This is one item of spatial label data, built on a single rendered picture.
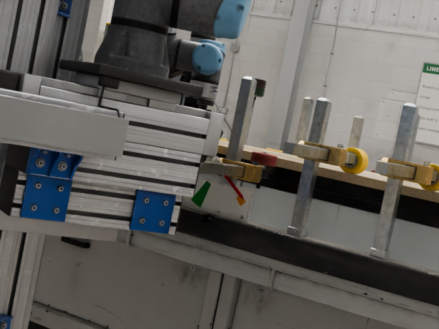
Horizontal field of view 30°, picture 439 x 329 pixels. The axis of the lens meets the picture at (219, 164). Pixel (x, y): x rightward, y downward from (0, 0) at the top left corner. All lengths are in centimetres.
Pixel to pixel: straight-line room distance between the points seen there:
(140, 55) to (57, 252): 165
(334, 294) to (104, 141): 109
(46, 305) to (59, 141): 184
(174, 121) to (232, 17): 23
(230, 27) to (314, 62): 867
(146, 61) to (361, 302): 104
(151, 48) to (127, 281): 148
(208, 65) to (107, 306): 127
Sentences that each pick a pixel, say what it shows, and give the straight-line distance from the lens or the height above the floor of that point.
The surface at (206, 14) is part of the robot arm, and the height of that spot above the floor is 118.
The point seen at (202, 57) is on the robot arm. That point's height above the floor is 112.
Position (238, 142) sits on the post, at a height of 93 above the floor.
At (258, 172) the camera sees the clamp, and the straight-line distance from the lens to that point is 243.
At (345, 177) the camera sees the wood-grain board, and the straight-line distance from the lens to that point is 252.
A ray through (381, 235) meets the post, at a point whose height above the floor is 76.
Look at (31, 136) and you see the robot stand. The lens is 141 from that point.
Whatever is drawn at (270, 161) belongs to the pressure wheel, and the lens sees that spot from 252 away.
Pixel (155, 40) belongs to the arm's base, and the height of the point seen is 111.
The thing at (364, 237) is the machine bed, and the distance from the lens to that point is 251.
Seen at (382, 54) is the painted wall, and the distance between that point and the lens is 999.
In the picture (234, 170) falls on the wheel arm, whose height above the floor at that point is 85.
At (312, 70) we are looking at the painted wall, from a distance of 1027.
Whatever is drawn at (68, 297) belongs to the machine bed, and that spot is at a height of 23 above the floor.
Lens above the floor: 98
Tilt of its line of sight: 3 degrees down
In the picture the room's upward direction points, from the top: 11 degrees clockwise
